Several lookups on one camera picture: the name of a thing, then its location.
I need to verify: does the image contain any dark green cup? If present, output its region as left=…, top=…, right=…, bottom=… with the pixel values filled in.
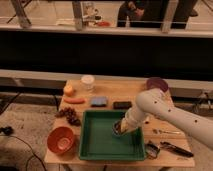
left=112, top=121, right=124, bottom=136

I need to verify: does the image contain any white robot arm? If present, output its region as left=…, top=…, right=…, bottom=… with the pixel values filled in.
left=121, top=88, right=213, bottom=150

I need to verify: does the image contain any green plastic tray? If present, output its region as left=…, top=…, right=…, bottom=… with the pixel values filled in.
left=79, top=110, right=146, bottom=161

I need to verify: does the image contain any black rectangular block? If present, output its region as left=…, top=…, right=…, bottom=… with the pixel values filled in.
left=113, top=101, right=132, bottom=109

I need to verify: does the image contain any metal fork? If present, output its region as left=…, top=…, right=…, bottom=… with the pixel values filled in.
left=153, top=129, right=181, bottom=135

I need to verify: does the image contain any small metal clip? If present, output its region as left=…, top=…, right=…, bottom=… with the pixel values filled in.
left=145, top=141, right=160, bottom=159

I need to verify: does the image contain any blue sponge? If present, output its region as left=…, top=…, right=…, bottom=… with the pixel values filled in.
left=90, top=96, right=107, bottom=107

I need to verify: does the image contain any wooden table board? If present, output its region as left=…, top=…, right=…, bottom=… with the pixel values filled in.
left=44, top=80, right=195, bottom=168

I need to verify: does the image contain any dark red plate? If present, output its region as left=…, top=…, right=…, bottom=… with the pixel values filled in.
left=146, top=77, right=169, bottom=92

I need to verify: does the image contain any purple grape bunch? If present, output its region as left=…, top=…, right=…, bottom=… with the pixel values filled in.
left=55, top=107, right=81, bottom=126

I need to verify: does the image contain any white plastic cup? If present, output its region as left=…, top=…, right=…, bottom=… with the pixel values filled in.
left=81, top=75, right=95, bottom=90

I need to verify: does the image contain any pink sausage toy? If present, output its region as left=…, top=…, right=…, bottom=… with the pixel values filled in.
left=64, top=97, right=85, bottom=104

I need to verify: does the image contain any orange bowl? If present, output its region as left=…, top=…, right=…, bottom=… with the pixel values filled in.
left=47, top=127, right=75, bottom=155

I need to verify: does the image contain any person in background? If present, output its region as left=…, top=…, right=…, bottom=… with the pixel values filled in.
left=117, top=0, right=147, bottom=27

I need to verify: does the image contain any black handled tool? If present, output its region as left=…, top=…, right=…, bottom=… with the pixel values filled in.
left=160, top=141, right=194, bottom=157

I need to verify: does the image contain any black floor cable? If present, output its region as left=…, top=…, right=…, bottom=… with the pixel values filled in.
left=0, top=125, right=48, bottom=171

